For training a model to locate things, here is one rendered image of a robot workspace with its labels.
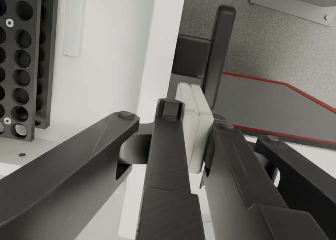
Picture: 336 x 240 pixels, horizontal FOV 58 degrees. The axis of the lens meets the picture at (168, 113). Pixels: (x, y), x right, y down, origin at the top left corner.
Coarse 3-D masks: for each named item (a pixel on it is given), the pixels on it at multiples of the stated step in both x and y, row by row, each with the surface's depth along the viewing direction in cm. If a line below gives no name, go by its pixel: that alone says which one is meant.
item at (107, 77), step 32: (64, 0) 27; (96, 0) 27; (128, 0) 27; (96, 32) 28; (128, 32) 28; (64, 64) 28; (96, 64) 28; (128, 64) 28; (64, 96) 29; (96, 96) 29; (128, 96) 29; (0, 128) 30; (64, 128) 30; (0, 160) 25
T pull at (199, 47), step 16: (224, 16) 20; (224, 32) 20; (176, 48) 21; (192, 48) 21; (208, 48) 21; (224, 48) 20; (176, 64) 21; (192, 64) 21; (208, 64) 21; (208, 80) 21; (208, 96) 21
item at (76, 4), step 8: (72, 0) 26; (80, 0) 26; (72, 8) 26; (80, 8) 26; (72, 16) 26; (80, 16) 26; (72, 24) 26; (80, 24) 26; (64, 32) 26; (72, 32) 26; (80, 32) 27; (64, 40) 27; (72, 40) 27; (80, 40) 27; (64, 48) 27; (72, 48) 27; (80, 48) 28; (72, 56) 27
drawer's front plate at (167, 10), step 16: (160, 0) 18; (176, 0) 18; (160, 16) 18; (176, 16) 18; (160, 32) 19; (176, 32) 19; (160, 48) 19; (160, 64) 19; (144, 80) 20; (160, 80) 20; (144, 96) 20; (160, 96) 20; (144, 112) 20; (128, 176) 22; (144, 176) 22; (128, 192) 22; (128, 208) 22; (128, 224) 23
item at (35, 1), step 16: (16, 0) 21; (32, 0) 21; (16, 16) 21; (32, 16) 21; (16, 32) 22; (32, 32) 21; (16, 48) 22; (32, 48) 22; (16, 64) 22; (32, 64) 22; (16, 80) 23; (32, 80) 22; (16, 96) 23; (32, 96) 23; (32, 112) 23; (32, 128) 24
